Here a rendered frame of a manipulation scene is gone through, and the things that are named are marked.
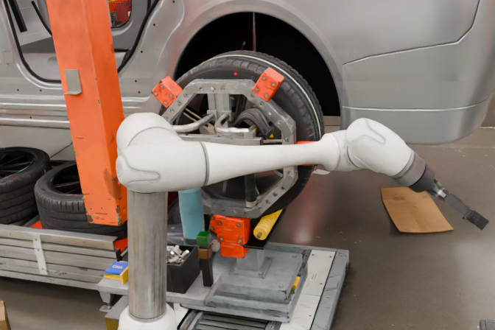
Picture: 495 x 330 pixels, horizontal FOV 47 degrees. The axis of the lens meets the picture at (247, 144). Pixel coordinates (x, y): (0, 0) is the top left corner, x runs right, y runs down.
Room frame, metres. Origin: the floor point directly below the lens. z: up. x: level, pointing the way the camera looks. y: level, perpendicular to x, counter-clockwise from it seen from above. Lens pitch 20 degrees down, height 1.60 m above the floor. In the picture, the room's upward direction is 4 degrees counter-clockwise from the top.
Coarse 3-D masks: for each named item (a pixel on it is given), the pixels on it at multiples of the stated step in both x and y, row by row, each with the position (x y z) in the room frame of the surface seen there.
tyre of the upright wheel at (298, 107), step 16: (208, 64) 2.10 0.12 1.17; (224, 64) 2.08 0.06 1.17; (240, 64) 2.06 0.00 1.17; (256, 64) 2.08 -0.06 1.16; (192, 80) 2.12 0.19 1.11; (256, 80) 2.03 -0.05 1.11; (288, 80) 2.06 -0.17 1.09; (304, 80) 2.18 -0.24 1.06; (288, 96) 1.99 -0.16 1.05; (304, 96) 2.07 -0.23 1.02; (160, 112) 2.17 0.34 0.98; (288, 112) 1.99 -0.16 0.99; (304, 112) 1.98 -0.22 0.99; (320, 112) 2.14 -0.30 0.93; (304, 128) 1.97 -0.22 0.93; (320, 128) 2.10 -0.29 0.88; (304, 176) 1.97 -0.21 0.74; (288, 192) 2.00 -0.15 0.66; (272, 208) 2.02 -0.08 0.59
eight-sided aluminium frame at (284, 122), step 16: (208, 80) 2.05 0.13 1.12; (224, 80) 2.03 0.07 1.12; (240, 80) 2.01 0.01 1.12; (192, 96) 2.07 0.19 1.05; (256, 96) 1.94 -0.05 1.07; (176, 112) 2.05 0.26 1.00; (272, 112) 1.93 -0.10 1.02; (288, 128) 1.90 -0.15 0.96; (288, 144) 1.91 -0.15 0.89; (288, 176) 1.91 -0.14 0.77; (272, 192) 1.93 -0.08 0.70; (208, 208) 2.02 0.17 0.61; (224, 208) 2.00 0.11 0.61; (240, 208) 1.98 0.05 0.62; (256, 208) 1.95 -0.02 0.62
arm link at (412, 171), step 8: (416, 160) 1.30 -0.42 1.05; (424, 160) 1.32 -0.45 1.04; (408, 168) 1.28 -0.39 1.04; (416, 168) 1.29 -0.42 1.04; (424, 168) 1.30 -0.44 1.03; (392, 176) 1.30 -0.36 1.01; (400, 176) 1.29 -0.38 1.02; (408, 176) 1.28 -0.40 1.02; (416, 176) 1.29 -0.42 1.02; (400, 184) 1.32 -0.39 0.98; (408, 184) 1.29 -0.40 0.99
